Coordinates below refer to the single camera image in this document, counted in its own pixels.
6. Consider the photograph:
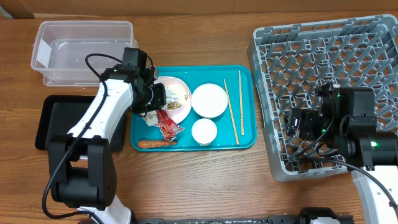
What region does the red snack wrapper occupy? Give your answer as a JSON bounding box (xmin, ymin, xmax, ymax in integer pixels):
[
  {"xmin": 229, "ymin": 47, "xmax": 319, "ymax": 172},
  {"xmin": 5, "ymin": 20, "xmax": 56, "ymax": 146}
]
[{"xmin": 156, "ymin": 110, "xmax": 184, "ymax": 141}]

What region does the white bowl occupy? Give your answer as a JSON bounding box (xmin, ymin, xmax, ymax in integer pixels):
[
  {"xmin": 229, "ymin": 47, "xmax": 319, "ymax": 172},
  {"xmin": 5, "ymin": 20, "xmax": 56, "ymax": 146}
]
[{"xmin": 192, "ymin": 83, "xmax": 228, "ymax": 118}]

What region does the grey dishwasher rack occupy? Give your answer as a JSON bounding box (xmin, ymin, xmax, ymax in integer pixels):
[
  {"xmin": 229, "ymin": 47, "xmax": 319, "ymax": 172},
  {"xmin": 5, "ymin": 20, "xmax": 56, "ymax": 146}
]
[{"xmin": 248, "ymin": 14, "xmax": 397, "ymax": 182}]

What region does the wooden chopstick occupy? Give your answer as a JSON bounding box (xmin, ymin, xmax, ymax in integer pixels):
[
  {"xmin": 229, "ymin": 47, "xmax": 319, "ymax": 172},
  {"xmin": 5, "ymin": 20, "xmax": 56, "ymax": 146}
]
[
  {"xmin": 238, "ymin": 70, "xmax": 244, "ymax": 136},
  {"xmin": 223, "ymin": 79, "xmax": 239, "ymax": 146}
]

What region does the white cup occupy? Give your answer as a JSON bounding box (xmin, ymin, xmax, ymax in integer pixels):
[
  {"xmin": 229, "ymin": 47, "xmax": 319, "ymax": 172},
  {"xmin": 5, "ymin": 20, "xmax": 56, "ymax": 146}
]
[{"xmin": 192, "ymin": 118, "xmax": 218, "ymax": 146}]

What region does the white tissue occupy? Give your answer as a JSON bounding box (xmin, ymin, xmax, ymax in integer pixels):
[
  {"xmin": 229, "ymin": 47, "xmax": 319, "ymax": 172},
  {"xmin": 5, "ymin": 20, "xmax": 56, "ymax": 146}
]
[{"xmin": 143, "ymin": 111, "xmax": 159, "ymax": 126}]

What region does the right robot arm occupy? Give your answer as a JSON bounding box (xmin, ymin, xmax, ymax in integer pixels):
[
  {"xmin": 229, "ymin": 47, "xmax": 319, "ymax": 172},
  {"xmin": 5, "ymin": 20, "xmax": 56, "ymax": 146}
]
[{"xmin": 284, "ymin": 85, "xmax": 397, "ymax": 223}]

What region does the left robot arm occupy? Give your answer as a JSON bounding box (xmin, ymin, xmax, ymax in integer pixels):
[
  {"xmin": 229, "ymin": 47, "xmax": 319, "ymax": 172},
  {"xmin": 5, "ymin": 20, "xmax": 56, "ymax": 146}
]
[{"xmin": 42, "ymin": 65, "xmax": 165, "ymax": 223}]

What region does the pink bowl with food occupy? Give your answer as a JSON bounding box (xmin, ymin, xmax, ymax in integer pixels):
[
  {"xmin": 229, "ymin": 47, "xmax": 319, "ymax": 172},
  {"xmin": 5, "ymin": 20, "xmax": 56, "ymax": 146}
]
[{"xmin": 155, "ymin": 77, "xmax": 189, "ymax": 111}]

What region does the orange carrot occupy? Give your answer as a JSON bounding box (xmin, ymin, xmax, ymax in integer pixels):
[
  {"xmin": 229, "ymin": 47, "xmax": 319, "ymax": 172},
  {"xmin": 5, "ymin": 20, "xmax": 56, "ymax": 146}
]
[{"xmin": 137, "ymin": 140, "xmax": 178, "ymax": 149}]

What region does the teal serving tray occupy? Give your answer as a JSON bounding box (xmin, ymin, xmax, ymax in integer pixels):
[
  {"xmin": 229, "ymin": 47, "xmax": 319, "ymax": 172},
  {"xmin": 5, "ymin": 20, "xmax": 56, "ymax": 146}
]
[{"xmin": 130, "ymin": 65, "xmax": 257, "ymax": 152}]

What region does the black plastic tray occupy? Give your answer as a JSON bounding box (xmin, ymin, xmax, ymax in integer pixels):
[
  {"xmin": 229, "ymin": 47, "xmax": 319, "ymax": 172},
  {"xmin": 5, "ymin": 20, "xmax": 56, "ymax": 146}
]
[{"xmin": 34, "ymin": 95, "xmax": 127, "ymax": 152}]

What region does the clear plastic storage bin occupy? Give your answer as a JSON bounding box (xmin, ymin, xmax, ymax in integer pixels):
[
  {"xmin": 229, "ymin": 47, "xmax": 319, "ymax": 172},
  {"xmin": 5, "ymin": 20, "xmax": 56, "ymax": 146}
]
[{"xmin": 30, "ymin": 21, "xmax": 138, "ymax": 87}]

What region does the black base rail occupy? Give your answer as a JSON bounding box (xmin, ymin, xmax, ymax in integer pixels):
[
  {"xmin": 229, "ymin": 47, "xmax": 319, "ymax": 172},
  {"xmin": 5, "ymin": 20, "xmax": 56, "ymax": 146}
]
[{"xmin": 134, "ymin": 207, "xmax": 354, "ymax": 224}]

